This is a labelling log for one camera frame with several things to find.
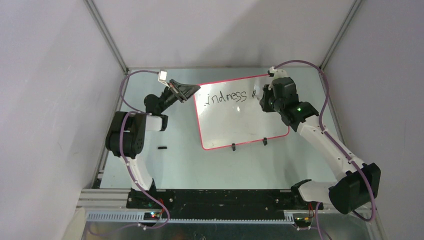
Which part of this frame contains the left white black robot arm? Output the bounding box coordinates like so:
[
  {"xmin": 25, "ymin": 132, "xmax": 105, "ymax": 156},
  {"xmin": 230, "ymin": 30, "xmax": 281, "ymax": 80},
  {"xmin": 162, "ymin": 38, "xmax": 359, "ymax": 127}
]
[{"xmin": 105, "ymin": 79, "xmax": 201, "ymax": 208}]

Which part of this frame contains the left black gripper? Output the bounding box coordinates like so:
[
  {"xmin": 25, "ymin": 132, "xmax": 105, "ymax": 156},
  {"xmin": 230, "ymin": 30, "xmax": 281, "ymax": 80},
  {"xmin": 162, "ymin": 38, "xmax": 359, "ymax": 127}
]
[{"xmin": 158, "ymin": 79, "xmax": 200, "ymax": 114}]

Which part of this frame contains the white object at corner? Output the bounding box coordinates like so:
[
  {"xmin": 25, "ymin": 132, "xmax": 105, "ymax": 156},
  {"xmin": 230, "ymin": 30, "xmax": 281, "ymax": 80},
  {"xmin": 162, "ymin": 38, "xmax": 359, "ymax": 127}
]
[{"xmin": 62, "ymin": 208, "xmax": 87, "ymax": 240}]

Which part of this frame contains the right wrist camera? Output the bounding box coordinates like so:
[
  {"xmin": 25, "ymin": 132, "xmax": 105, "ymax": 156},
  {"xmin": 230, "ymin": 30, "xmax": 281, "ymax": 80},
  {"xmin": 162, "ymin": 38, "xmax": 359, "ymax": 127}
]
[{"xmin": 267, "ymin": 66, "xmax": 289, "ymax": 91}]

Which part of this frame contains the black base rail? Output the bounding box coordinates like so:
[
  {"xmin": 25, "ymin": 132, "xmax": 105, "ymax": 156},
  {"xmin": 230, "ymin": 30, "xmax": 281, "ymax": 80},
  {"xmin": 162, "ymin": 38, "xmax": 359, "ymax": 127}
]
[{"xmin": 126, "ymin": 189, "xmax": 317, "ymax": 221}]

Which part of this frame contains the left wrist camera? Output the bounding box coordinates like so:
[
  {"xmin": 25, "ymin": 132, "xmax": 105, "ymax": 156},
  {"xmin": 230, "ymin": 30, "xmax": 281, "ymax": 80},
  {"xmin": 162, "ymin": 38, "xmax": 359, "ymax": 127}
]
[{"xmin": 158, "ymin": 70, "xmax": 169, "ymax": 87}]

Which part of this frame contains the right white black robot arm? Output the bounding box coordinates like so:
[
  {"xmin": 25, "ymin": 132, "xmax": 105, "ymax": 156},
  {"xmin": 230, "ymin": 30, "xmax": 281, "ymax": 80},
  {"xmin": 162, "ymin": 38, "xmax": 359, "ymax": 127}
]
[{"xmin": 259, "ymin": 77, "xmax": 381, "ymax": 215}]

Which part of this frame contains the aluminium frame profile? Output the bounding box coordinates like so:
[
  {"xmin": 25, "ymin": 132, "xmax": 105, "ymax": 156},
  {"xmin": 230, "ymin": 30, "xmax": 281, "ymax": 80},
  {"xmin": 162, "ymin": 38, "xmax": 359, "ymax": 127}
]
[{"xmin": 76, "ymin": 188, "xmax": 130, "ymax": 211}]

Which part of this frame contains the purple cable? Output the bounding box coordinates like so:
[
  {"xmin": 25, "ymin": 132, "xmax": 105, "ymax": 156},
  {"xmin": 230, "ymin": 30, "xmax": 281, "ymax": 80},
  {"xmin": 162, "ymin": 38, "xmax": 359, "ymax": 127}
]
[
  {"xmin": 274, "ymin": 59, "xmax": 378, "ymax": 240},
  {"xmin": 118, "ymin": 69, "xmax": 171, "ymax": 240}
]

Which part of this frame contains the right circuit board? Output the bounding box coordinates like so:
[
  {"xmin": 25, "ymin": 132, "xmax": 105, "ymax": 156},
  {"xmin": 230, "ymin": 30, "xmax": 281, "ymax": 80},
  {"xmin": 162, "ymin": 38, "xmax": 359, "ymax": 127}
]
[{"xmin": 294, "ymin": 217, "xmax": 313, "ymax": 228}]

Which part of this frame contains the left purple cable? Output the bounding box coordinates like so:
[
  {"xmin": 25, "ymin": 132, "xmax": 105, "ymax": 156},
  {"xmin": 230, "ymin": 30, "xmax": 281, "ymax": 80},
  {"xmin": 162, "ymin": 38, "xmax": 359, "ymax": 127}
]
[{"xmin": 118, "ymin": 69, "xmax": 171, "ymax": 240}]

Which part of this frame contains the circuit board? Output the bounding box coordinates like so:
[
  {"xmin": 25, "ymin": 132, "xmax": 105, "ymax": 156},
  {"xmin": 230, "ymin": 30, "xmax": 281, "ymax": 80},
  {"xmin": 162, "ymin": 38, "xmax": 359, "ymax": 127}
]
[
  {"xmin": 294, "ymin": 217, "xmax": 313, "ymax": 228},
  {"xmin": 143, "ymin": 211, "xmax": 162, "ymax": 221}
]

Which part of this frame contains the left circuit board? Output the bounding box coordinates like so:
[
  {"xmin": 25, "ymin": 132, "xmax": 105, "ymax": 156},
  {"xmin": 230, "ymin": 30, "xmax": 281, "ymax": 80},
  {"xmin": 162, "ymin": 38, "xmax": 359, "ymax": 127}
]
[{"xmin": 143, "ymin": 211, "xmax": 162, "ymax": 221}]

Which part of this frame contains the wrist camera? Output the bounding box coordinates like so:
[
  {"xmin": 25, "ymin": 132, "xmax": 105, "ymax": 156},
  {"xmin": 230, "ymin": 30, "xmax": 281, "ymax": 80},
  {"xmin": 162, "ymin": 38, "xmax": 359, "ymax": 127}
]
[
  {"xmin": 158, "ymin": 70, "xmax": 169, "ymax": 87},
  {"xmin": 267, "ymin": 66, "xmax": 289, "ymax": 91}
]

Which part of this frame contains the wire whiteboard stand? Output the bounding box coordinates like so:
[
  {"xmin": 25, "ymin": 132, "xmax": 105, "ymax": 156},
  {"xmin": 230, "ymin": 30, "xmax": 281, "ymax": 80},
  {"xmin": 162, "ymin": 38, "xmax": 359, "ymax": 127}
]
[{"xmin": 230, "ymin": 137, "xmax": 268, "ymax": 152}]

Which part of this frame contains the pink framed whiteboard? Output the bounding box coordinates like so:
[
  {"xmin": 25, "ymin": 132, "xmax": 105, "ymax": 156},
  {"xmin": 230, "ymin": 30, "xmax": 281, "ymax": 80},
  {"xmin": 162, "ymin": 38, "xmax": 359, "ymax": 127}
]
[{"xmin": 194, "ymin": 74, "xmax": 290, "ymax": 151}]

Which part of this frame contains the white whiteboard marker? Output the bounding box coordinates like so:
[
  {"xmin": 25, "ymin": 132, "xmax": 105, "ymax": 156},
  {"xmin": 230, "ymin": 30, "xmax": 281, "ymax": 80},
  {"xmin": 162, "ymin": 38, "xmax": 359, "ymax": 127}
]
[{"xmin": 254, "ymin": 94, "xmax": 262, "ymax": 101}]

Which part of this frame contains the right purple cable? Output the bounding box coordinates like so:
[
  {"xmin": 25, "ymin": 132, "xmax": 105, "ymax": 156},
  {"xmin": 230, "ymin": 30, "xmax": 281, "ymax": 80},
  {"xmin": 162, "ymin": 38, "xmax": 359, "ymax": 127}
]
[{"xmin": 274, "ymin": 59, "xmax": 378, "ymax": 240}]

